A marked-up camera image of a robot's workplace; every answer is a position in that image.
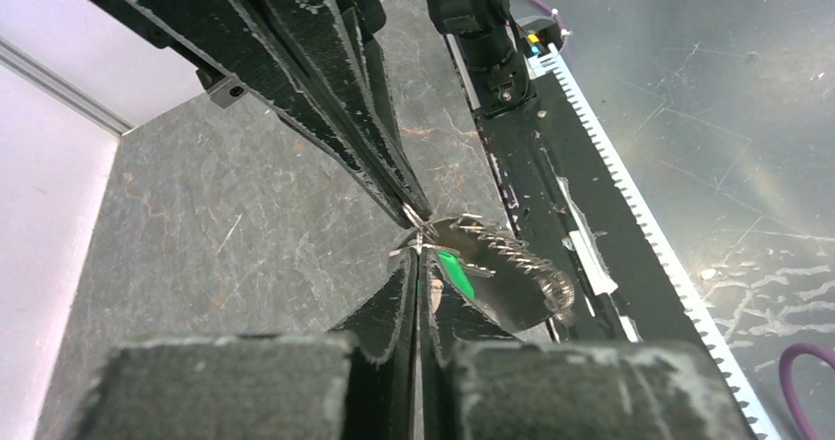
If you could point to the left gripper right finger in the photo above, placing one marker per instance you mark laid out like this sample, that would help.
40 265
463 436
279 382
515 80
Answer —
480 382

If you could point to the aluminium corner profile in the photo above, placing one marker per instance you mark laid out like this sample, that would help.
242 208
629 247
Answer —
29 69

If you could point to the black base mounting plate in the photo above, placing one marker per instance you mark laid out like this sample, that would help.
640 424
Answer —
560 198

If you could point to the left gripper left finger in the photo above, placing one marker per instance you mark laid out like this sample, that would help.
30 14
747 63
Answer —
355 381

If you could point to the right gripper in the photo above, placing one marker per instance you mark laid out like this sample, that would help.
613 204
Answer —
316 63

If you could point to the key with green tag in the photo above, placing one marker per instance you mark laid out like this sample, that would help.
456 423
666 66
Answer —
460 271

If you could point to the metal key organizer plate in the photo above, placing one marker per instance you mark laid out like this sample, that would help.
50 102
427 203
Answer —
527 290

